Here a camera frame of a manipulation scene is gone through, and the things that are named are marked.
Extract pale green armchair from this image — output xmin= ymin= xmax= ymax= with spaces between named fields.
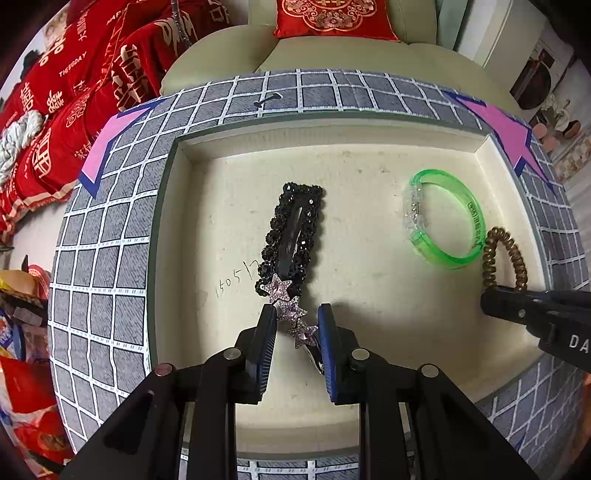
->
xmin=161 ymin=0 xmax=514 ymax=117

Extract pale green hanging cloth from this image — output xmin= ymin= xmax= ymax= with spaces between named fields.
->
xmin=436 ymin=0 xmax=463 ymax=50

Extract pink star hair clip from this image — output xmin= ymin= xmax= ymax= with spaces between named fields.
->
xmin=270 ymin=273 xmax=327 ymax=376

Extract silver braided cloth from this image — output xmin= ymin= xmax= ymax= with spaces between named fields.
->
xmin=0 ymin=111 xmax=45 ymax=186

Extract pink star sticker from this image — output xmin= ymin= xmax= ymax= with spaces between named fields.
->
xmin=78 ymin=102 xmax=163 ymax=200
xmin=443 ymin=90 xmax=555 ymax=195

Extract green translucent bracelet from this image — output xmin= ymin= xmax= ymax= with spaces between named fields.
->
xmin=404 ymin=169 xmax=487 ymax=271

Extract white cabinet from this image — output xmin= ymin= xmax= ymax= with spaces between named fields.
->
xmin=455 ymin=0 xmax=551 ymax=89

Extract red printed blanket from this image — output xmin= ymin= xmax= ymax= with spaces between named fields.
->
xmin=0 ymin=0 xmax=251 ymax=232

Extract grey checked table cloth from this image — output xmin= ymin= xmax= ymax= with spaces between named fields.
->
xmin=46 ymin=68 xmax=591 ymax=480

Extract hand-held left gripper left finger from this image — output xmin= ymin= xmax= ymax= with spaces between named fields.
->
xmin=60 ymin=303 xmax=279 ymax=480

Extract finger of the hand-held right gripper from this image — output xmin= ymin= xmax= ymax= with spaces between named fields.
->
xmin=480 ymin=287 xmax=556 ymax=335
xmin=547 ymin=290 xmax=591 ymax=309

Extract red embroidered cushion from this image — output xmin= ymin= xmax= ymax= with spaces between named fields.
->
xmin=273 ymin=0 xmax=402 ymax=44

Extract cream jewelry tray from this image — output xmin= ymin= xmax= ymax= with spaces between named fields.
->
xmin=147 ymin=112 xmax=555 ymax=462

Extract pink slippers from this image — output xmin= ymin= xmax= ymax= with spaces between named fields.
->
xmin=531 ymin=120 xmax=583 ymax=154

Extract brown spiral hair tie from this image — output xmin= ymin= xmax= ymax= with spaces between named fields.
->
xmin=481 ymin=226 xmax=529 ymax=293

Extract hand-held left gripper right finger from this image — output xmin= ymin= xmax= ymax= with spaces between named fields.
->
xmin=316 ymin=303 xmax=541 ymax=480

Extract clear plastic strip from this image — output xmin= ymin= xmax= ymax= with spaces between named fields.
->
xmin=168 ymin=0 xmax=195 ymax=48

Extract black beaded hair clip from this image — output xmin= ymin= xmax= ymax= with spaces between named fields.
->
xmin=254 ymin=182 xmax=327 ymax=294

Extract pile of colourful packets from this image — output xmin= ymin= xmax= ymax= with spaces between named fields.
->
xmin=0 ymin=265 xmax=75 ymax=468

